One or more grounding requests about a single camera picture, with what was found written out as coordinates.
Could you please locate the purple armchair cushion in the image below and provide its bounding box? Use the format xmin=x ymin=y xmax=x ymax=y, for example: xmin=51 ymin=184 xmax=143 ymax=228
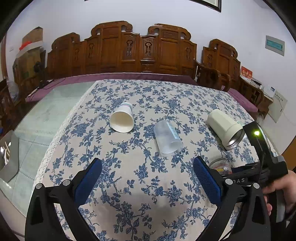
xmin=228 ymin=88 xmax=258 ymax=113

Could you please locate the blue floral tablecloth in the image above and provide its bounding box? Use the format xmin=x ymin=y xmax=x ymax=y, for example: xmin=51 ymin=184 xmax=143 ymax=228
xmin=35 ymin=80 xmax=258 ymax=240

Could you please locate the wall electrical panel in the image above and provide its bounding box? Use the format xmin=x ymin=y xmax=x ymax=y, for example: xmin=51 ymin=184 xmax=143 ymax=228
xmin=265 ymin=35 xmax=285 ymax=56

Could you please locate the carved wooden sofa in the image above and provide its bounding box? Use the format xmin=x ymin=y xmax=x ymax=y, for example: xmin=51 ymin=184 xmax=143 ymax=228
xmin=47 ymin=21 xmax=197 ymax=79

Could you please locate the purple sofa cushion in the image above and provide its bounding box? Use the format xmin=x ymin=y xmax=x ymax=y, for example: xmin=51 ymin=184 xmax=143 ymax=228
xmin=25 ymin=72 xmax=197 ymax=103

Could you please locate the person right hand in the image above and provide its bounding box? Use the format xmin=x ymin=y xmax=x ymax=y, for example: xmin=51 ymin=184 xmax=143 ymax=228
xmin=263 ymin=170 xmax=296 ymax=216

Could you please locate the floral printed glass cup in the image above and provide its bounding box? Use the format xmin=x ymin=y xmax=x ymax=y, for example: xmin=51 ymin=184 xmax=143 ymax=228
xmin=209 ymin=158 xmax=232 ymax=175

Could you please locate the white paper cup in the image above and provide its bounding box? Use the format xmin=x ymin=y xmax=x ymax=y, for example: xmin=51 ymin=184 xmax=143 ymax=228
xmin=109 ymin=102 xmax=134 ymax=133

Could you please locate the red sign card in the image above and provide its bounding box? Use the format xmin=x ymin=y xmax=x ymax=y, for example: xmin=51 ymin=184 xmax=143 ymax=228
xmin=240 ymin=66 xmax=252 ymax=80

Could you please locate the translucent plastic cup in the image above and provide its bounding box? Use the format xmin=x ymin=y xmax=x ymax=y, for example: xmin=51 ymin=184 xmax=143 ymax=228
xmin=154 ymin=120 xmax=183 ymax=157

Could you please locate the cardboard box stack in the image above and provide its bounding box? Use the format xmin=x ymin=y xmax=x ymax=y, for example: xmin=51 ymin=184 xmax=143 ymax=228
xmin=13 ymin=27 xmax=46 ymax=85

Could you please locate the white leaning panel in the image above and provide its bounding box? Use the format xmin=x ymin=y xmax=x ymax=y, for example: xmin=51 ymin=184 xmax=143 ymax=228
xmin=268 ymin=90 xmax=287 ymax=123

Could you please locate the carved wooden armchair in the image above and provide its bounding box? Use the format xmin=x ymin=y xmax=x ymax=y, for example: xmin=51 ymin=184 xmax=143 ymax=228
xmin=196 ymin=39 xmax=240 ymax=91

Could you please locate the wooden side table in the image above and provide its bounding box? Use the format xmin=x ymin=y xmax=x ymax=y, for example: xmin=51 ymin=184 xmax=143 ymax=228
xmin=238 ymin=77 xmax=273 ymax=117

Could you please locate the framed wall picture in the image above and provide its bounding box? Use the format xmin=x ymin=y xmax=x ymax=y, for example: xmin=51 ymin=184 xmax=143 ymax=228
xmin=190 ymin=0 xmax=222 ymax=12

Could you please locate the cream steel thermos cup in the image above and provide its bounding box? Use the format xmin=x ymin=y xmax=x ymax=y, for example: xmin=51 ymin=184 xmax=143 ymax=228
xmin=207 ymin=109 xmax=245 ymax=151

